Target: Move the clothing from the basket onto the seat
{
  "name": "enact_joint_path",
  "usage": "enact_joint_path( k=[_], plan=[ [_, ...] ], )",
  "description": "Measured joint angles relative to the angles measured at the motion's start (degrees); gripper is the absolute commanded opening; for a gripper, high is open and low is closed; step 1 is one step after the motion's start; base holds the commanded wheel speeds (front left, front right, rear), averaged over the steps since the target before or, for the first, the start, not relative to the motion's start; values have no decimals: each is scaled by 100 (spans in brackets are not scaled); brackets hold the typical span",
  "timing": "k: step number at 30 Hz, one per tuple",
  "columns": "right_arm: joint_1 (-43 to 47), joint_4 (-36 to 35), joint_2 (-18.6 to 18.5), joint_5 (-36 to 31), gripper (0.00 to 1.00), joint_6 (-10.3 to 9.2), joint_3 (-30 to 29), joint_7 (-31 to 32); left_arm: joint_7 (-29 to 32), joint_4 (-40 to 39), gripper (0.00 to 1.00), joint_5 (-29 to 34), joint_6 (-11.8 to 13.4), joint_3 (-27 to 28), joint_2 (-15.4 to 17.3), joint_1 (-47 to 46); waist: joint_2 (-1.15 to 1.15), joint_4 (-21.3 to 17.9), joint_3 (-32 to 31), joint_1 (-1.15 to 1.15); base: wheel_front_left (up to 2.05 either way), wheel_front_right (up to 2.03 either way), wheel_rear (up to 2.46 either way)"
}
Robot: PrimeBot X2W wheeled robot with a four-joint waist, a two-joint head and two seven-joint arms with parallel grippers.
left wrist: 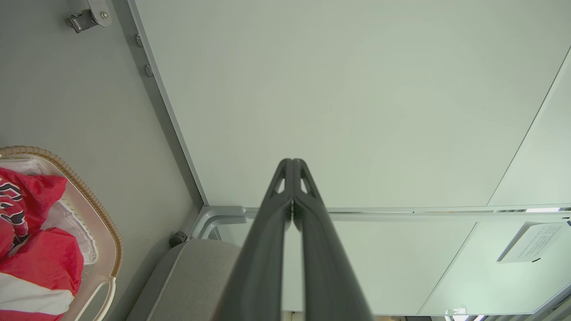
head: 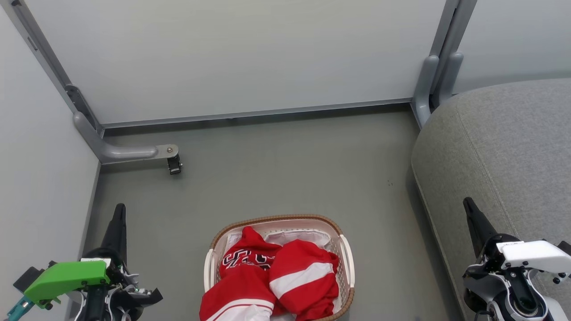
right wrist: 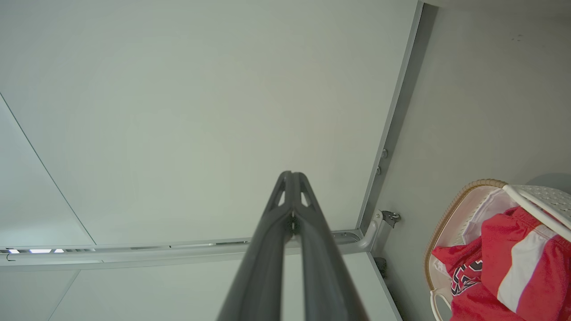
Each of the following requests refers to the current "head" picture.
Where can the white mesh garment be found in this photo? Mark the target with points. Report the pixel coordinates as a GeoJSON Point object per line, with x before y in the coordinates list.
{"type": "Point", "coordinates": [296, 236]}

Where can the white woven laundry basket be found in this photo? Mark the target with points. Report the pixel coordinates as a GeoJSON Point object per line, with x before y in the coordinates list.
{"type": "Point", "coordinates": [345, 267]}

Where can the grey partition bottom rail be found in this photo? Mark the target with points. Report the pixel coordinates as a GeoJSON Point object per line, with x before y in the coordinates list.
{"type": "Point", "coordinates": [254, 112]}

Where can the black caster wheel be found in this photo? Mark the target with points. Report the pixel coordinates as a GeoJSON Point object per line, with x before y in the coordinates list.
{"type": "Point", "coordinates": [174, 166]}

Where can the grey partition support leg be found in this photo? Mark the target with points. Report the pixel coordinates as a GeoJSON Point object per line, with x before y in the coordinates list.
{"type": "Point", "coordinates": [125, 154]}
{"type": "Point", "coordinates": [424, 89]}

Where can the red shorts with white stripe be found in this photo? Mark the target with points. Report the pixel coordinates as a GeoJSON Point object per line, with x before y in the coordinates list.
{"type": "Point", "coordinates": [308, 290]}

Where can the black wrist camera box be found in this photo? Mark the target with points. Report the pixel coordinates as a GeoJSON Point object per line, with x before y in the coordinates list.
{"type": "Point", "coordinates": [27, 277]}

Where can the grey fabric sofa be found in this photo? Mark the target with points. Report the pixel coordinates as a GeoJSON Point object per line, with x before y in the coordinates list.
{"type": "Point", "coordinates": [513, 147]}

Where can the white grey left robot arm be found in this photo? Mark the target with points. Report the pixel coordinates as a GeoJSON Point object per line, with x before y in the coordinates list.
{"type": "Point", "coordinates": [117, 313]}

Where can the red jersey with printed letters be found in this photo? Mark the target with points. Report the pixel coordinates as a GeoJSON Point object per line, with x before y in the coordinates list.
{"type": "Point", "coordinates": [250, 278]}

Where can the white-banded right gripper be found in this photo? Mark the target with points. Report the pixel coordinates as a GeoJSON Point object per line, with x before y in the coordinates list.
{"type": "Point", "coordinates": [531, 256]}

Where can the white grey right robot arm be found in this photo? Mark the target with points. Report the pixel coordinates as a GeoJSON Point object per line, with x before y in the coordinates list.
{"type": "Point", "coordinates": [524, 305]}

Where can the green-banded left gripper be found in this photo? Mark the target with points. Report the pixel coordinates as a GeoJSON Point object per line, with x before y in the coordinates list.
{"type": "Point", "coordinates": [67, 276]}

